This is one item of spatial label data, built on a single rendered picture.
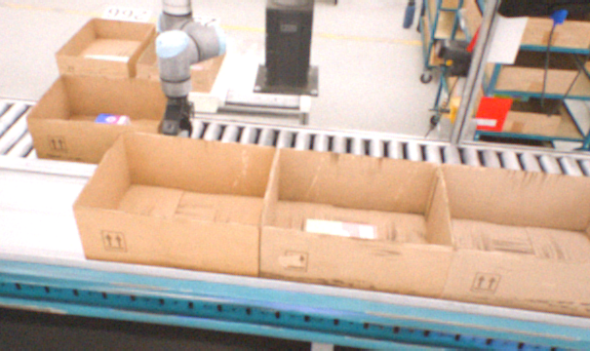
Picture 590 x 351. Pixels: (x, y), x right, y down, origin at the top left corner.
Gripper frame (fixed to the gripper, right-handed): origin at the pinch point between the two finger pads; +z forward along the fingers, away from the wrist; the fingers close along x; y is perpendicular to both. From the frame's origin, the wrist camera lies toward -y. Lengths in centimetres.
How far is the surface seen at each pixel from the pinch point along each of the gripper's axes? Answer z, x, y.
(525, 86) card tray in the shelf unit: 4, -124, 74
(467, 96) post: -14, -90, 27
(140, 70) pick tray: -2, 27, 45
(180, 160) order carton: -18.0, -9.7, -29.3
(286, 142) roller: 5.4, -32.0, 17.9
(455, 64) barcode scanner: -22, -85, 32
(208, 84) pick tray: 1.2, 1.8, 46.1
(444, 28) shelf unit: 47, -118, 237
